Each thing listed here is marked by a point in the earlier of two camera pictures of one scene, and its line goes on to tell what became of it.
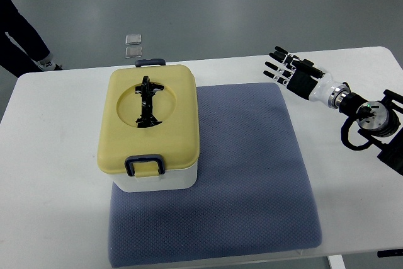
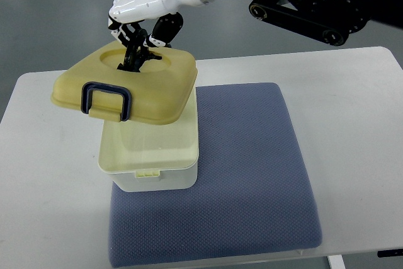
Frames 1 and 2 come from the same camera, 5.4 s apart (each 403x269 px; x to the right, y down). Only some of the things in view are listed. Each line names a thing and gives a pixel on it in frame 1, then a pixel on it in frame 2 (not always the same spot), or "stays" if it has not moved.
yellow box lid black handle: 148,123 to 93,85
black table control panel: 393,252 stays
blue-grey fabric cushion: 252,196 stays
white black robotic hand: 304,78 to 145,11
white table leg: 337,262 stays
